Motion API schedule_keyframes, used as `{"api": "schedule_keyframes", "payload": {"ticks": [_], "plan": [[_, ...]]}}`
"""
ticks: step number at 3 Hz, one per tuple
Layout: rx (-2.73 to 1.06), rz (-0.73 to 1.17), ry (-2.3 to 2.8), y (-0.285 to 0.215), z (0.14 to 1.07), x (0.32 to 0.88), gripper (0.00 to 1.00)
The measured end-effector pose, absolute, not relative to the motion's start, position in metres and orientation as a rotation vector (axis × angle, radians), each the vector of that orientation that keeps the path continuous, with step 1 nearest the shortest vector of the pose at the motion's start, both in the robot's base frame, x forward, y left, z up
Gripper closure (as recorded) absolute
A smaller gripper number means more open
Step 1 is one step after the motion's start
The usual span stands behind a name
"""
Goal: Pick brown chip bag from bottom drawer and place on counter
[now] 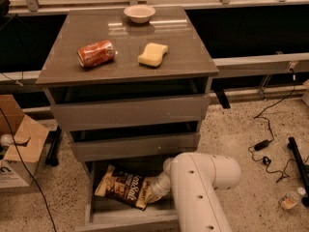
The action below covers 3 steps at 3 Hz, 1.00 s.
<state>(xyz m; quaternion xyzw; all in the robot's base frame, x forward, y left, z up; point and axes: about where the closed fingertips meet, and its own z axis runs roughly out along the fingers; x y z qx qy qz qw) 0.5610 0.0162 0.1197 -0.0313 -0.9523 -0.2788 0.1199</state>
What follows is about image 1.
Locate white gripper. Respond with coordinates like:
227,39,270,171
151,158,173,196

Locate brown sea salt chip bag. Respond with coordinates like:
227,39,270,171
95,164,161,210

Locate red soda can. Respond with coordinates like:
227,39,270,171
77,40,116,68

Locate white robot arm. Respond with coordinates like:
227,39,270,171
151,152,241,232

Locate middle grey drawer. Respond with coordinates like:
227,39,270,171
71,132,200,161

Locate grey drawer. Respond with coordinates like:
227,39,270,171
51,95,209,131
71,132,200,161

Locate open bottom drawer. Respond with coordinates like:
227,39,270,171
76,154,180,232

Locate grey drawer cabinet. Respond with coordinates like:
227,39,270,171
36,6,220,232

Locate top grey drawer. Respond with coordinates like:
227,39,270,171
51,95,209,131

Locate black stand foot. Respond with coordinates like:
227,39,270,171
45,127,62,166

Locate clear plastic bottle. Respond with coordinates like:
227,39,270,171
278,187,306,210

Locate yellow sponge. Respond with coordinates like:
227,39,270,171
138,43,168,67

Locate black metal bar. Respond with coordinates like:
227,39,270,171
288,137,309,207

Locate cardboard box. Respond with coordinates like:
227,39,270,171
0,95,49,189

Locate white bowl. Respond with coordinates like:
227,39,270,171
124,5,155,24

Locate black power adapter with cable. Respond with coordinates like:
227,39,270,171
247,68,309,184

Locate black floor cable left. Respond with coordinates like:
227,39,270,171
0,106,58,232

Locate grey window rail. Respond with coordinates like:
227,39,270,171
1,52,309,87

